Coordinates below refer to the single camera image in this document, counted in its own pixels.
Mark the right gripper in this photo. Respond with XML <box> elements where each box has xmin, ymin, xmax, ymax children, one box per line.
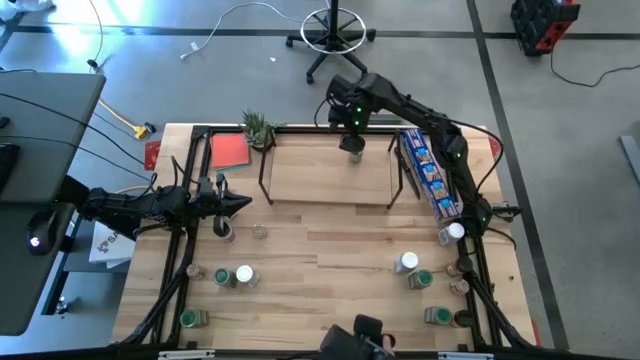
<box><xmin>328</xmin><ymin>102</ymin><xmax>374</xmax><ymax>151</ymax></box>

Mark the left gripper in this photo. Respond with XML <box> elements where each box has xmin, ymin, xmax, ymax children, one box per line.
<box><xmin>188</xmin><ymin>190</ymin><xmax>253</xmax><ymax>221</ymax></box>

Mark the white lid bagel seasoning jar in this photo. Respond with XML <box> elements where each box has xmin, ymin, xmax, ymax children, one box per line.
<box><xmin>437</xmin><ymin>221</ymin><xmax>466</xmax><ymax>247</ymax></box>
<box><xmin>235</xmin><ymin>264</ymin><xmax>262</xmax><ymax>288</ymax></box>
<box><xmin>394</xmin><ymin>251</ymin><xmax>420</xmax><ymax>275</ymax></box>

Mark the green lid herb jar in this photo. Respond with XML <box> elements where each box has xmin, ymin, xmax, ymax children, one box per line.
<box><xmin>213</xmin><ymin>267</ymin><xmax>237</xmax><ymax>289</ymax></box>
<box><xmin>423</xmin><ymin>305</ymin><xmax>454</xmax><ymax>326</ymax></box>
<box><xmin>407</xmin><ymin>268</ymin><xmax>435</xmax><ymax>291</ymax></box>
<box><xmin>179</xmin><ymin>308</ymin><xmax>210</xmax><ymax>330</ymax></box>

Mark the potted succulent plant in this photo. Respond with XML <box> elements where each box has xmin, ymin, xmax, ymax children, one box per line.
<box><xmin>240</xmin><ymin>108</ymin><xmax>287</xmax><ymax>154</ymax></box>

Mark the blue plastic wrap box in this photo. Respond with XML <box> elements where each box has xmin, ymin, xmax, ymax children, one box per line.
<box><xmin>399</xmin><ymin>128</ymin><xmax>464</xmax><ymax>225</ymax></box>

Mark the white printed paper bag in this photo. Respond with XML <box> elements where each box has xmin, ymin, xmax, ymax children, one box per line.
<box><xmin>88</xmin><ymin>219</ymin><xmax>137</xmax><ymax>270</ymax></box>

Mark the person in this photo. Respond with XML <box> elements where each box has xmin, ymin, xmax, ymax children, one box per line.
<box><xmin>318</xmin><ymin>313</ymin><xmax>397</xmax><ymax>360</ymax></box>

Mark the grey desk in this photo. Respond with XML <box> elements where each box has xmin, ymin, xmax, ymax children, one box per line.
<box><xmin>0</xmin><ymin>71</ymin><xmax>107</xmax><ymax>337</ymax></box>

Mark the black device with white light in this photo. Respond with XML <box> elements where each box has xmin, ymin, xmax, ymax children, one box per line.
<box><xmin>25</xmin><ymin>209</ymin><xmax>74</xmax><ymax>257</ymax></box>

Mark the red and black tool case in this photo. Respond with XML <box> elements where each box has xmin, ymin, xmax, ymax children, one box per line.
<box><xmin>509</xmin><ymin>0</ymin><xmax>581</xmax><ymax>57</ymax></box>

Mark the black flat desk device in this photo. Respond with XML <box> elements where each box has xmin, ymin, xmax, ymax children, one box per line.
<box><xmin>0</xmin><ymin>142</ymin><xmax>21</xmax><ymax>194</ymax></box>

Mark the grey metal bar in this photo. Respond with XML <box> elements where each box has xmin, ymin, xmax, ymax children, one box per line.
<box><xmin>618</xmin><ymin>133</ymin><xmax>640</xmax><ymax>186</ymax></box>

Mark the wooden shelf black metal frame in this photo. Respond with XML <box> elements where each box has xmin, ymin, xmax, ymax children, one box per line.
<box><xmin>257</xmin><ymin>127</ymin><xmax>421</xmax><ymax>210</ymax></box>

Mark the black table rig frame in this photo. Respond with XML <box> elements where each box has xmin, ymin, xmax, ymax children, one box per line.
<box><xmin>112</xmin><ymin>123</ymin><xmax>539</xmax><ymax>360</ymax></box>

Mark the black stool with chrome ring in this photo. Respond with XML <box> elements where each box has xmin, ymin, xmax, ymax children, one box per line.
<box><xmin>285</xmin><ymin>0</ymin><xmax>377</xmax><ymax>85</ymax></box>

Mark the yellow extension cord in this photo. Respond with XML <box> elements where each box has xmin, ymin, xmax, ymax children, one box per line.
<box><xmin>97</xmin><ymin>98</ymin><xmax>150</xmax><ymax>141</ymax></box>

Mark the silver metal bracket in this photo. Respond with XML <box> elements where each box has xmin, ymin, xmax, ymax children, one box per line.
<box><xmin>437</xmin><ymin>351</ymin><xmax>495</xmax><ymax>360</ymax></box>
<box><xmin>157</xmin><ymin>349</ymin><xmax>216</xmax><ymax>360</ymax></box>

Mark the white floor cable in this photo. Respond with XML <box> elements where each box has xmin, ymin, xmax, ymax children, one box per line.
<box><xmin>179</xmin><ymin>1</ymin><xmax>331</xmax><ymax>61</ymax></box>

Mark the thin black floor cable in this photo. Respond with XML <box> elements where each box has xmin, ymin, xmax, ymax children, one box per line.
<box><xmin>85</xmin><ymin>0</ymin><xmax>105</xmax><ymax>71</ymax></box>

